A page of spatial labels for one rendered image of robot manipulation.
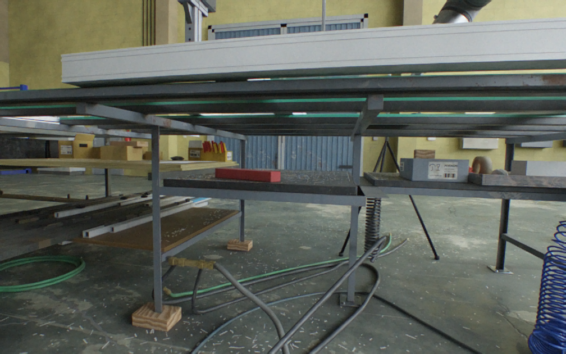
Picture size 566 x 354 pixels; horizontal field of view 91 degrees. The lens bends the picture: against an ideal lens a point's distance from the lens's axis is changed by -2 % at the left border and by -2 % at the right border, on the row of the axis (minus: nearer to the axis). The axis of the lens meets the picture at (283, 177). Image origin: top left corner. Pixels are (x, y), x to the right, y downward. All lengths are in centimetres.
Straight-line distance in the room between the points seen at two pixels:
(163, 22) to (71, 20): 348
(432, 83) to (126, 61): 68
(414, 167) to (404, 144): 551
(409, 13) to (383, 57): 696
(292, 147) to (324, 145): 80
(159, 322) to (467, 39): 129
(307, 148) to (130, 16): 628
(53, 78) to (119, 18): 290
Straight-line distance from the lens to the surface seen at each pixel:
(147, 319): 135
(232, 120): 131
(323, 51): 62
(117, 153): 205
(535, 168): 152
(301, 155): 717
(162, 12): 897
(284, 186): 101
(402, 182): 137
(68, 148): 244
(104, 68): 85
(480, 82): 68
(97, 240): 152
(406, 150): 690
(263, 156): 735
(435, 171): 141
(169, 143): 812
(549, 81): 74
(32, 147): 264
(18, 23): 1301
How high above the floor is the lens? 69
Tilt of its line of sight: 4 degrees down
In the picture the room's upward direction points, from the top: 1 degrees clockwise
